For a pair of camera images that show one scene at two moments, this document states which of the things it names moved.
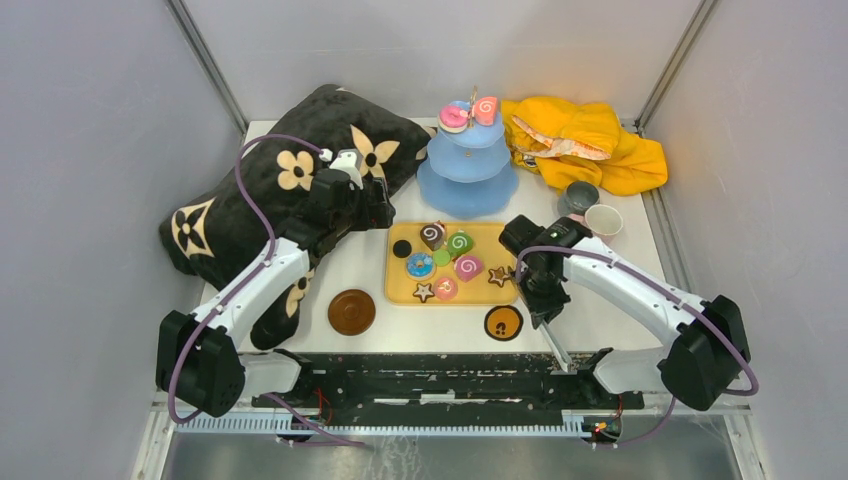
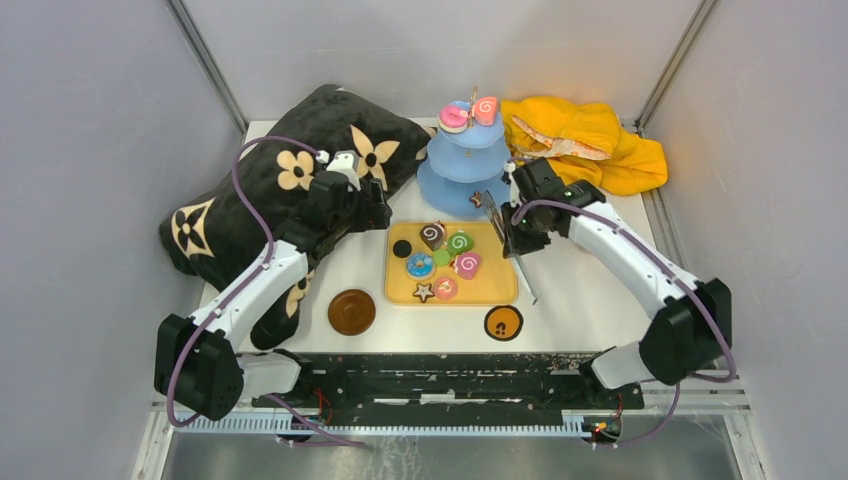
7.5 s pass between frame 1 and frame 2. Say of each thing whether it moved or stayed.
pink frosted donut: stayed
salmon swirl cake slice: stayed
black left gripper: stayed
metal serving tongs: moved
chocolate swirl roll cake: stayed
